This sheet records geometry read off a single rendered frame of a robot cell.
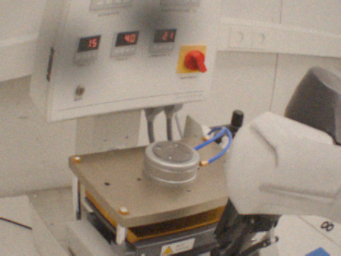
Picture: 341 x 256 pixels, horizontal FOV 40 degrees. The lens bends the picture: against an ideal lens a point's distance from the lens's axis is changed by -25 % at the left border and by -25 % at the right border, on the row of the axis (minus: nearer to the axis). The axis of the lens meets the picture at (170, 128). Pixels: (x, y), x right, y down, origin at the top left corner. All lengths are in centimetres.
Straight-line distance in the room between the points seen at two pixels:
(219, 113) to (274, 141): 122
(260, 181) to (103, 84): 48
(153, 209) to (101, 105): 22
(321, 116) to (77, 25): 44
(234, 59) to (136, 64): 75
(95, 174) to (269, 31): 94
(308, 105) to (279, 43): 114
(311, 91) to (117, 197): 36
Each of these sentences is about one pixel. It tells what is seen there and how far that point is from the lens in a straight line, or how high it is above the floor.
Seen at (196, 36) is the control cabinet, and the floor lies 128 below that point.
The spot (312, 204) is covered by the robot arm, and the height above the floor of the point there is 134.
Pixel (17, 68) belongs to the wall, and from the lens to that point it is 121.
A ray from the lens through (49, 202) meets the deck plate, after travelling 109.
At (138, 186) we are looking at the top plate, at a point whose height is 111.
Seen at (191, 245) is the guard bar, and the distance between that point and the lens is 86.
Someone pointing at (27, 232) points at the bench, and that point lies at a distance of 127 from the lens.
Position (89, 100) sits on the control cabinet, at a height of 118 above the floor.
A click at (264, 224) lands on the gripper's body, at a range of 72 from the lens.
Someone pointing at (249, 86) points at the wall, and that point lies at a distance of 174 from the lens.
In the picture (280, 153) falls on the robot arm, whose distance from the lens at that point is 46.
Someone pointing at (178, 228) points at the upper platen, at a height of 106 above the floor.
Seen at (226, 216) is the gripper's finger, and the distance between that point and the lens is 78.
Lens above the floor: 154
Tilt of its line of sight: 25 degrees down
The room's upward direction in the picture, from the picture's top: 9 degrees clockwise
